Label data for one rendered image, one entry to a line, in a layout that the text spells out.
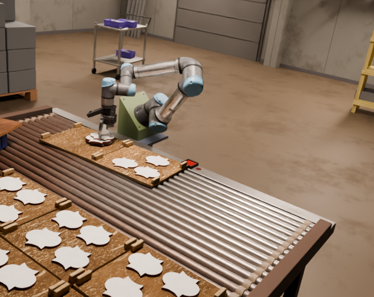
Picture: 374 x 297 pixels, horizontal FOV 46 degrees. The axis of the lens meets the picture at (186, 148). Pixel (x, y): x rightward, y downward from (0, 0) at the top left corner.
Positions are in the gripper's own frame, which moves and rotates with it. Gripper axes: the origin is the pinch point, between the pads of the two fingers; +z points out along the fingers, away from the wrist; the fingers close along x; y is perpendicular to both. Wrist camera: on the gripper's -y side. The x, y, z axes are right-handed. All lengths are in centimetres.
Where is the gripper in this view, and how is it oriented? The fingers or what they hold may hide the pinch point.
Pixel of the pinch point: (102, 135)
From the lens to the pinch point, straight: 271.3
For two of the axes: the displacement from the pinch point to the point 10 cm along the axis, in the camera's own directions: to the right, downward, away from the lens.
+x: 1.1, -3.7, 9.2
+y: 9.9, 1.5, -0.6
